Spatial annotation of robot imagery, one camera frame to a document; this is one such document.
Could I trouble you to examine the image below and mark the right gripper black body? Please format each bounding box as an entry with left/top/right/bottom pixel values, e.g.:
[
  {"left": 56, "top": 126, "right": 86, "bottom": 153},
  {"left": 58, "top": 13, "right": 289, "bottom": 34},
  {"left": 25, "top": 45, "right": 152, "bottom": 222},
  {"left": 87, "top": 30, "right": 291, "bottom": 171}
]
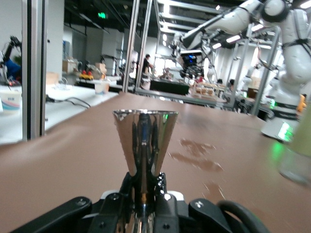
[{"left": 182, "top": 62, "right": 204, "bottom": 73}]

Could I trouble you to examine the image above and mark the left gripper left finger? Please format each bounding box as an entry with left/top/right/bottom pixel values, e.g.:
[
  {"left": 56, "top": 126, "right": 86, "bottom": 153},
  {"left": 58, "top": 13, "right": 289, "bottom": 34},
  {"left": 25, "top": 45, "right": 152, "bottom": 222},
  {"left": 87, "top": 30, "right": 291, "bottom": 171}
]
[{"left": 9, "top": 171, "right": 135, "bottom": 233}]

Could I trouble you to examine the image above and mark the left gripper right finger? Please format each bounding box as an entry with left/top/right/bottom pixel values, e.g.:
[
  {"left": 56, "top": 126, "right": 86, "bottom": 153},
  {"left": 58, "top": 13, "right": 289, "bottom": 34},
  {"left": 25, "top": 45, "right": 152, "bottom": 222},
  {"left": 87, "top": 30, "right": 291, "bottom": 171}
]
[{"left": 153, "top": 171, "right": 234, "bottom": 233}]

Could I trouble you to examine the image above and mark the steel conical jigger cup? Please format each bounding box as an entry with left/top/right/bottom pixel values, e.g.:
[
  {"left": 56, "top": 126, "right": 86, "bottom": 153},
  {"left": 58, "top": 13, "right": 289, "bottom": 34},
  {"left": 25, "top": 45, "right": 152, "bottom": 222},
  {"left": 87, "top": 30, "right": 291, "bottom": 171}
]
[{"left": 112, "top": 109, "right": 179, "bottom": 233}]

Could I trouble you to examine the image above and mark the paper cup with blue print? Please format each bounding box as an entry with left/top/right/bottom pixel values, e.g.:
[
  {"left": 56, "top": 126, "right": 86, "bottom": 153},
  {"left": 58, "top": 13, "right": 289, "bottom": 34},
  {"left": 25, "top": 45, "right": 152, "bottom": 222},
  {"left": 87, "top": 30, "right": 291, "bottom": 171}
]
[{"left": 94, "top": 81, "right": 110, "bottom": 95}]

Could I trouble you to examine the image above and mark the tray of bread buns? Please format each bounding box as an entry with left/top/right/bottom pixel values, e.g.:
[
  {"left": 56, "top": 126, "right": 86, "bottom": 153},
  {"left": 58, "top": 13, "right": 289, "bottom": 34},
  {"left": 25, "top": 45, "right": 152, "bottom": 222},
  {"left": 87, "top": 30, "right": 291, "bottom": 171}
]
[{"left": 193, "top": 83, "right": 219, "bottom": 96}]

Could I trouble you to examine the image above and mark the person in black shirt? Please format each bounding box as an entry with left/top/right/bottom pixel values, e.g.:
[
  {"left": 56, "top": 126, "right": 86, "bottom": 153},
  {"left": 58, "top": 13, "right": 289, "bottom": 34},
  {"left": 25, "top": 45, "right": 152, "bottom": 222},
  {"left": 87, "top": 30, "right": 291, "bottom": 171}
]
[{"left": 141, "top": 53, "right": 153, "bottom": 75}]

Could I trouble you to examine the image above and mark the spilled liquid puddle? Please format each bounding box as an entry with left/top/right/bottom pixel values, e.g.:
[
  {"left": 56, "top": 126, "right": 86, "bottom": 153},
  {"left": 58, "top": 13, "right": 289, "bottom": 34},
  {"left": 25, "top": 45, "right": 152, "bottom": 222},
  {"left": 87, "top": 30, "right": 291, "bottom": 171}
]
[
  {"left": 179, "top": 138, "right": 217, "bottom": 152},
  {"left": 202, "top": 181, "right": 227, "bottom": 202},
  {"left": 168, "top": 151, "right": 225, "bottom": 173}
]

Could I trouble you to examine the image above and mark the brown table mat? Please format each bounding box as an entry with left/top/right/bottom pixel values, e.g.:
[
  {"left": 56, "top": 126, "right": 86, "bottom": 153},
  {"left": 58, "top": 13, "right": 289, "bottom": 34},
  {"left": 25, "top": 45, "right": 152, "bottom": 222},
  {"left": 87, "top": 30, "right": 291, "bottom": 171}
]
[{"left": 0, "top": 91, "right": 311, "bottom": 233}]

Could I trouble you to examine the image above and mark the white side table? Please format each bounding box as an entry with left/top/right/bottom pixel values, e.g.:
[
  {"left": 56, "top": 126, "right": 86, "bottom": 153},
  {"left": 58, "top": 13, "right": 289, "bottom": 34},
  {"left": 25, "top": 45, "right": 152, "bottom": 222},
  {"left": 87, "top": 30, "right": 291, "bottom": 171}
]
[{"left": 0, "top": 83, "right": 120, "bottom": 146}]

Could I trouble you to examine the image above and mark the yellow-green plastic bottle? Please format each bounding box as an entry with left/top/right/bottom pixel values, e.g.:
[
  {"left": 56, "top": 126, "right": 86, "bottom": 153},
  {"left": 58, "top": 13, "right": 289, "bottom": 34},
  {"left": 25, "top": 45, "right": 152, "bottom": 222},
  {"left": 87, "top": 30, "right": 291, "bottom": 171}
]
[{"left": 278, "top": 104, "right": 311, "bottom": 185}]

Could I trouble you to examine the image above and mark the white bucket with blue stripes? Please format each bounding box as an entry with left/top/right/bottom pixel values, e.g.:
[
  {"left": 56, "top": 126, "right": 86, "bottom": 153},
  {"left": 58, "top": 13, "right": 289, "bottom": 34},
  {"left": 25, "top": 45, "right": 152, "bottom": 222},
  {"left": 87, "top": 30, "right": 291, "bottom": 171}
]
[{"left": 0, "top": 90, "right": 22, "bottom": 115}]

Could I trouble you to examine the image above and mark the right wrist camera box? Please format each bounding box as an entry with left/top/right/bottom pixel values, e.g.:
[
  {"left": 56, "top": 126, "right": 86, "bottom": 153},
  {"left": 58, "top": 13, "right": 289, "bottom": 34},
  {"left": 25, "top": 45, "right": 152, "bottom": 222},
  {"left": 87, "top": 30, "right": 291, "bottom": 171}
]
[{"left": 180, "top": 49, "right": 204, "bottom": 64}]

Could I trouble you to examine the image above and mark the aluminium cell frame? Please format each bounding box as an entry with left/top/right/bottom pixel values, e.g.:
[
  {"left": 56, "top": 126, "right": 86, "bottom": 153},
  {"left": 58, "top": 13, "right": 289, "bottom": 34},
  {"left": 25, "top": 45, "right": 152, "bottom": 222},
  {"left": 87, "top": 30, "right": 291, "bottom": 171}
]
[
  {"left": 21, "top": 0, "right": 47, "bottom": 141},
  {"left": 122, "top": 0, "right": 282, "bottom": 115}
]

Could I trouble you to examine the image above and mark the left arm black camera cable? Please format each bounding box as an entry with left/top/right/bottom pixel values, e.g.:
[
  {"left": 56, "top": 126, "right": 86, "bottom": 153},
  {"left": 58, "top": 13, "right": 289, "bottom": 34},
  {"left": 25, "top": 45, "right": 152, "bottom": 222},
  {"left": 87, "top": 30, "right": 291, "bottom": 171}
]
[{"left": 217, "top": 200, "right": 270, "bottom": 233}]

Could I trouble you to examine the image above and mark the black cable with plug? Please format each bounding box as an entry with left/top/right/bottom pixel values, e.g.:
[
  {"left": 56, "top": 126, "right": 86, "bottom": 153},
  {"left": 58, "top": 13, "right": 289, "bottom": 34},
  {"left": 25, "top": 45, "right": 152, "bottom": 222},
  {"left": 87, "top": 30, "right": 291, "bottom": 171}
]
[{"left": 45, "top": 96, "right": 92, "bottom": 109}]

